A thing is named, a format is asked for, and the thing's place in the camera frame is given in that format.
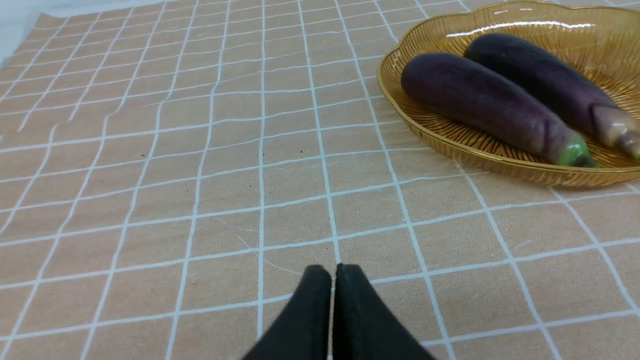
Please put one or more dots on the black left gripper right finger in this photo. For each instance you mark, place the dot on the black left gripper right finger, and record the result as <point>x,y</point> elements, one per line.
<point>364,328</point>

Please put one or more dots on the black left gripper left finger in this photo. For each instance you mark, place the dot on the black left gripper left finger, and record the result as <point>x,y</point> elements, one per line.
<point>301,330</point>

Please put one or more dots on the purple eggplant green stem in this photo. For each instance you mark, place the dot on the purple eggplant green stem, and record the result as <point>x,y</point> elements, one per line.
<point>458,88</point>

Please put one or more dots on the purple eggplant beige stem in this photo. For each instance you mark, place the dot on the purple eggplant beige stem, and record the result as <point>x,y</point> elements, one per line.
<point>571,95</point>

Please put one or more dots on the orange checked tablecloth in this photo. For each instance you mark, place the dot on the orange checked tablecloth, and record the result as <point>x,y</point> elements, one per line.
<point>169,171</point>

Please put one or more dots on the amber glass plate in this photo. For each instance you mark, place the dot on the amber glass plate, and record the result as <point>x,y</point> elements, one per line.
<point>599,41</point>

